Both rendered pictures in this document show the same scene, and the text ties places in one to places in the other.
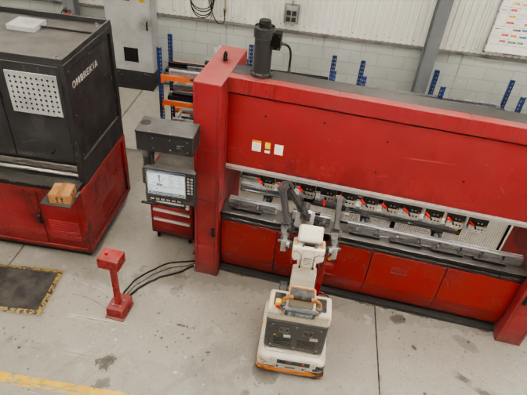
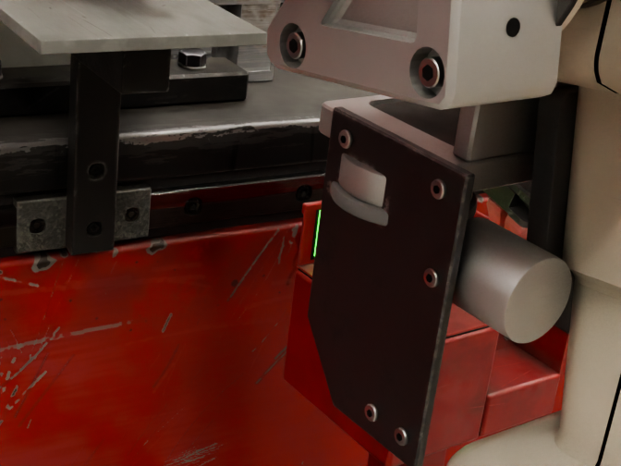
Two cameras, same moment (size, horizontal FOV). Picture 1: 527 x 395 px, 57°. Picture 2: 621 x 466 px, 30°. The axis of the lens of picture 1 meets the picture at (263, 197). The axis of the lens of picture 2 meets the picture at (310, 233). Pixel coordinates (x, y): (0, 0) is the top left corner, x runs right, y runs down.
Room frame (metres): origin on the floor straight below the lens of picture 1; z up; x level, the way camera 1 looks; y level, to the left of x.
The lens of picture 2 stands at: (2.78, 0.07, 1.22)
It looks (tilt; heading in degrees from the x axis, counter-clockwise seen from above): 24 degrees down; 317
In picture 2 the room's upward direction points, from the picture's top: 7 degrees clockwise
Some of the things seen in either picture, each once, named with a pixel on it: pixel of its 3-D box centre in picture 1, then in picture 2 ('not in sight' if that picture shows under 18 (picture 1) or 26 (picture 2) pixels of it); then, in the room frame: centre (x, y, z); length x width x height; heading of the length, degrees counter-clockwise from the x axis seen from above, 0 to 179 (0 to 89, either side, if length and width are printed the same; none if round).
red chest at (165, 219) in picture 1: (179, 197); not in sight; (4.33, 0.98, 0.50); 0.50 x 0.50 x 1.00; 81
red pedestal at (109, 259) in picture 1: (114, 283); not in sight; (3.05, 1.34, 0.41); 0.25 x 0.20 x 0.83; 171
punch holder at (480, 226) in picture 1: (477, 223); not in sight; (3.49, -2.00, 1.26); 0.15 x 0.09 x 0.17; 81
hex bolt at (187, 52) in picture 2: not in sight; (192, 57); (3.66, -0.58, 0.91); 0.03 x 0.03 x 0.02
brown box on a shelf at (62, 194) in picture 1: (59, 193); not in sight; (3.56, 1.96, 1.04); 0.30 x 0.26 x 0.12; 86
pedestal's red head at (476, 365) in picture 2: (325, 255); (432, 312); (3.38, -0.65, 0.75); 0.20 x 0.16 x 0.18; 85
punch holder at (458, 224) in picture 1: (455, 219); not in sight; (3.52, -1.80, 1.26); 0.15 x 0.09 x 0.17; 81
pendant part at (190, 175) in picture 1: (172, 183); not in sight; (3.40, 0.82, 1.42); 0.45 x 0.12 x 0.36; 85
